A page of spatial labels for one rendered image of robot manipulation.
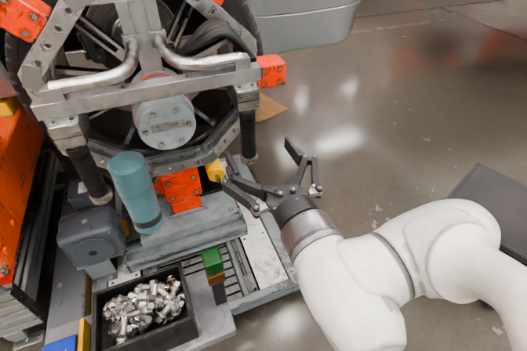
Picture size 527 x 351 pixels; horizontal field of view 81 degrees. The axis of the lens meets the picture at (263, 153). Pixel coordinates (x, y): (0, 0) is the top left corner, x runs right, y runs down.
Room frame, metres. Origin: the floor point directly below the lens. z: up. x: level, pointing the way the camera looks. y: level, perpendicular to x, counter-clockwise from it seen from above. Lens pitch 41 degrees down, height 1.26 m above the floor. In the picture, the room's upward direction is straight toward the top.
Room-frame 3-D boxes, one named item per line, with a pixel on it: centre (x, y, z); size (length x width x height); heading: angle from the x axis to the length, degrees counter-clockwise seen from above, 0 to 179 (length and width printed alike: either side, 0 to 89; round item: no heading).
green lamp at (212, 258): (0.35, 0.11, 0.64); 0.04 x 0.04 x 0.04; 22
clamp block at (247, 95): (0.60, 0.05, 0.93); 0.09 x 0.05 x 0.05; 22
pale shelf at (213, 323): (0.28, 0.30, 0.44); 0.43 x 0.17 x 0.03; 112
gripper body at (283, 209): (0.35, -0.05, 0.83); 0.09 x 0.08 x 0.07; 22
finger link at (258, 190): (0.39, 0.01, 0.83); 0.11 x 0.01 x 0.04; 63
